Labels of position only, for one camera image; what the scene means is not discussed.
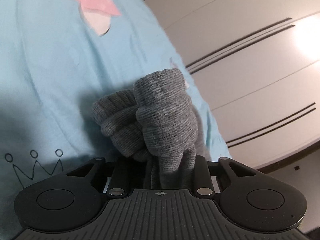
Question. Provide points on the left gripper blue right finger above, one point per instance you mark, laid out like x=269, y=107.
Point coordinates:
x=202, y=182

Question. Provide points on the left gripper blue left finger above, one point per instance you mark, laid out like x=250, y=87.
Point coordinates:
x=126, y=177

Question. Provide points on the grey sweatpants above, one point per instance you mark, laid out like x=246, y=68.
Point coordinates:
x=155, y=122

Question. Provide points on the white sliding wardrobe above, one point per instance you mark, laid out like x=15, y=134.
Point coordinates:
x=256, y=63

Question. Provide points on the light blue mushroom bedsheet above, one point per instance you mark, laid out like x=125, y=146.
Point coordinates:
x=53, y=67

